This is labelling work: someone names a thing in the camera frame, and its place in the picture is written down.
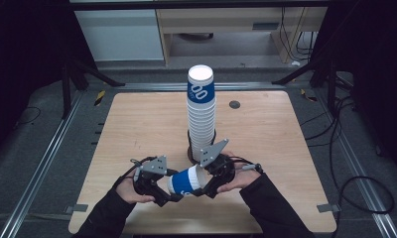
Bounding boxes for aluminium floor rail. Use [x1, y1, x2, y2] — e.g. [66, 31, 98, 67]
[0, 90, 85, 238]
[314, 88, 397, 238]
[115, 82, 287, 92]

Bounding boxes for blue and white paper cup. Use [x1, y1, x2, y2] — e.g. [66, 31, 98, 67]
[167, 163, 207, 196]

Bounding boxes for thin black floor cable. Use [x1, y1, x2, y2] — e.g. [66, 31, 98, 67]
[14, 106, 42, 128]

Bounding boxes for black chair base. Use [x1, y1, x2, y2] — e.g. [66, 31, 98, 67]
[178, 32, 214, 43]

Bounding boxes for hand-held gripper cable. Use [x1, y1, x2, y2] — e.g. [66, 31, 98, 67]
[229, 156, 264, 175]
[111, 156, 159, 190]

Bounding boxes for looped black floor cable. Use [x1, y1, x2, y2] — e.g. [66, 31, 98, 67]
[331, 175, 396, 238]

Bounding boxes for person's right hand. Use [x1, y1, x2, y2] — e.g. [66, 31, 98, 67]
[216, 151, 261, 194]

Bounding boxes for yellow and black tape strip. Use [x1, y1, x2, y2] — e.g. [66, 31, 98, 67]
[300, 88, 319, 103]
[93, 89, 106, 107]

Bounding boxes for left hand-held gripper cable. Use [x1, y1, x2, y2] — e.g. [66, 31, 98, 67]
[111, 156, 159, 190]

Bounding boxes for right hand-held gripper cable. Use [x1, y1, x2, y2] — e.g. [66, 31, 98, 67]
[229, 156, 264, 175]

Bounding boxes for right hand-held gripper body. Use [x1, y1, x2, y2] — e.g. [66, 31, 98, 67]
[198, 138, 237, 188]

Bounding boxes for bundle of black floor cables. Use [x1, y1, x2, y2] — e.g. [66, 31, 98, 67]
[300, 95, 356, 150]

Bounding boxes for grey table bracket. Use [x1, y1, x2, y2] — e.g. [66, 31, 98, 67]
[316, 203, 341, 213]
[65, 203, 89, 214]

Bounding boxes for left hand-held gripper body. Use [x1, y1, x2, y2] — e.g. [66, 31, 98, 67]
[133, 155, 169, 196]

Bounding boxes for black cables under desk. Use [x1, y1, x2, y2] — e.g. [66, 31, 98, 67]
[279, 7, 320, 62]

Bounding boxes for light wooden desk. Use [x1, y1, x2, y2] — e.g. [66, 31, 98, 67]
[156, 7, 329, 65]

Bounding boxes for person's left hand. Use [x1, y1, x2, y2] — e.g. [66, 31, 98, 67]
[115, 176, 156, 205]

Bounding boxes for stack of paper cups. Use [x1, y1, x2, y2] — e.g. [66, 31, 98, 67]
[186, 64, 217, 163]

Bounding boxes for white cabinet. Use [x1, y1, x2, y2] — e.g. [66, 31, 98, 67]
[74, 9, 165, 62]

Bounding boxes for black metal stand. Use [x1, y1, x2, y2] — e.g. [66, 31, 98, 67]
[61, 56, 126, 120]
[271, 49, 353, 117]

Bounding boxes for black wire cup holder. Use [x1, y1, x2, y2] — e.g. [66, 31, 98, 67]
[187, 129, 218, 166]

